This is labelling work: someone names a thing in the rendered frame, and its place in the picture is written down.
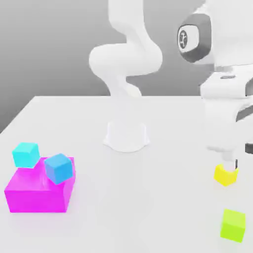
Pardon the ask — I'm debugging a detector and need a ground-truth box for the small yellow cube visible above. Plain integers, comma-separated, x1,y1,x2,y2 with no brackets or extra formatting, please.
213,163,239,187

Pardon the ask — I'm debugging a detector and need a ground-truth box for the small cyan cube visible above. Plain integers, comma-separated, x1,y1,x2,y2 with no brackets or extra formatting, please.
11,142,41,169

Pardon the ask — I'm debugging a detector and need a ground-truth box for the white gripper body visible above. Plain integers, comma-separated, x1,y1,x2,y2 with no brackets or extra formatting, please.
204,98,238,155

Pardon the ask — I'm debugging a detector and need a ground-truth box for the small blue cube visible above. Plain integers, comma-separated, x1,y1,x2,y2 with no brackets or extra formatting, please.
43,153,74,186

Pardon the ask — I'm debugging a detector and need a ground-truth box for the large magenta box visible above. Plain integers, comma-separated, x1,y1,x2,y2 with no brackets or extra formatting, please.
3,157,77,214

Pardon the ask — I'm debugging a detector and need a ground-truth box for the small lime green cube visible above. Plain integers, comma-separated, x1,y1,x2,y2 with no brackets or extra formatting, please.
220,209,247,244

